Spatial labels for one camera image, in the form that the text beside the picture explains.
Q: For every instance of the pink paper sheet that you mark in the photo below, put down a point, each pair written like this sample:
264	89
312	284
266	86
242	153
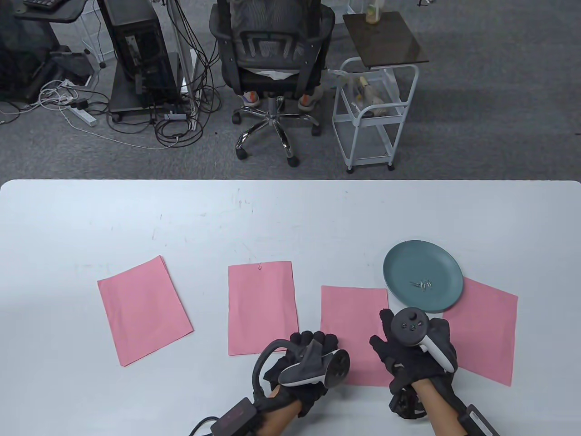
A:
349	313
261	309
485	327
140	309

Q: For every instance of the black desk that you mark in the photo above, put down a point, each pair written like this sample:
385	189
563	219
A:
59	12

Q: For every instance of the person's right forearm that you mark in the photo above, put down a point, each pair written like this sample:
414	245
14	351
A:
435	404

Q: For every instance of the white metal stand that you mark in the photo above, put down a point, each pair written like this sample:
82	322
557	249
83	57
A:
184	54

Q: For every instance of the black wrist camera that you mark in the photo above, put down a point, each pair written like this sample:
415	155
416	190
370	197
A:
406	404

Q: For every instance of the black computer tower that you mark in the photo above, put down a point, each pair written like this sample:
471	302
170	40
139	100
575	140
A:
136	45

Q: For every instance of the teal round plate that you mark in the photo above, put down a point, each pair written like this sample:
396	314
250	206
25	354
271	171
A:
417	263

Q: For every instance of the black mesh office chair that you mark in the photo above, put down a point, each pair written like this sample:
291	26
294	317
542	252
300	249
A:
268	84

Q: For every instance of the person's right hand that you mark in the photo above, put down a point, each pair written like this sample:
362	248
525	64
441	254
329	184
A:
404	359

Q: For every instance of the brown side table top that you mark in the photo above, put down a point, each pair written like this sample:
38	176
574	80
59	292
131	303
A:
386	41

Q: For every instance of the white rolling cart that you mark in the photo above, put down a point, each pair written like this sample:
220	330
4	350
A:
367	145

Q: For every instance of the black rolling stand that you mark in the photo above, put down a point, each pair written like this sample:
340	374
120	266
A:
122	97

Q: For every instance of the black keyboard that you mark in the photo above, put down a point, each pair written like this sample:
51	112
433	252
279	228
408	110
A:
43	3

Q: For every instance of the dark grey handheld controller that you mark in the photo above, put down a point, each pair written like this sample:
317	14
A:
408	324
338	368

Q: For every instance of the small clear bottle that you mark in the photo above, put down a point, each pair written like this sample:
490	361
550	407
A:
373	16

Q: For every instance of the person's left forearm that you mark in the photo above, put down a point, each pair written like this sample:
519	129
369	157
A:
281	420

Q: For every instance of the pile of silver paper clips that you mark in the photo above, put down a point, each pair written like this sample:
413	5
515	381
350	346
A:
424	285

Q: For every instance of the black electronics box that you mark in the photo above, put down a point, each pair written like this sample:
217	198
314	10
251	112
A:
236	415
476	424

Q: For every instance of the person's left hand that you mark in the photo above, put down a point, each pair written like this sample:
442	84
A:
308	399

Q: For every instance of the black power adapter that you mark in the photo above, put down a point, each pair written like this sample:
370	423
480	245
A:
81	104

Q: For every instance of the white power strip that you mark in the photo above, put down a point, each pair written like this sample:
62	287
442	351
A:
84	116

